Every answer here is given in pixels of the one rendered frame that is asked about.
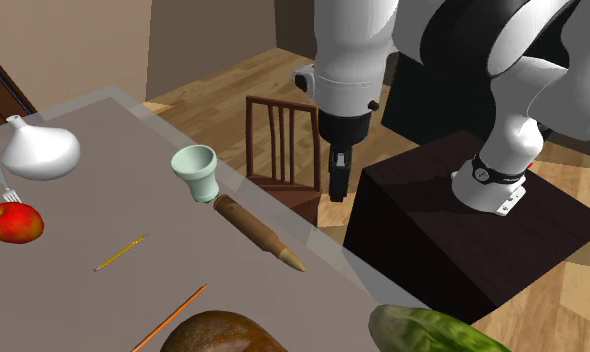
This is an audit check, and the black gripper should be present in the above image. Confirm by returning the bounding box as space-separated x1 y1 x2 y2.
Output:
317 109 373 204

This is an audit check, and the brown wooden chair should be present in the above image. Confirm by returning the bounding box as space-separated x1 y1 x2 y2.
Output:
244 94 323 228

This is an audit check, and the dark robot stand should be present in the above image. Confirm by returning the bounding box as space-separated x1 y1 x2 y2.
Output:
343 128 590 326

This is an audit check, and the brown bullet-shaped pepper mill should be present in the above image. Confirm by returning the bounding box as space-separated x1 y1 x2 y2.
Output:
212 193 307 274

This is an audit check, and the black cabinet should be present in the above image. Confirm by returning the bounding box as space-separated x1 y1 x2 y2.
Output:
379 50 497 147

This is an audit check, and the pale green cup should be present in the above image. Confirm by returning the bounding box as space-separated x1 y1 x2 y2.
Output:
170 144 222 205

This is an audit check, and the green cucumber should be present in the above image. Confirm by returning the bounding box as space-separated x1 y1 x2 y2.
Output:
367 303 514 352

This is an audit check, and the brown bread loaf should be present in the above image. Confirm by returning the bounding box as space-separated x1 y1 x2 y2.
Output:
158 309 290 352

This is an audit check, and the orange pencil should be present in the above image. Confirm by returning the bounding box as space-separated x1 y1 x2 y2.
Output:
128 283 210 352

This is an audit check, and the yellow pencil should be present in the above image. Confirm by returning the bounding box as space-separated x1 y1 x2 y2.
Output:
92 233 149 273

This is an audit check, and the white squat vase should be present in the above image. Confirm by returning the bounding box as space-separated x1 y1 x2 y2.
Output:
0 114 82 182

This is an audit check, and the red apple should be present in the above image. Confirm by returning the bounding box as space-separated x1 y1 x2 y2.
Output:
0 201 46 245

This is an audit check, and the silver fork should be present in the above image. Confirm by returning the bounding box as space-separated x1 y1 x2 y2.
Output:
0 167 24 204

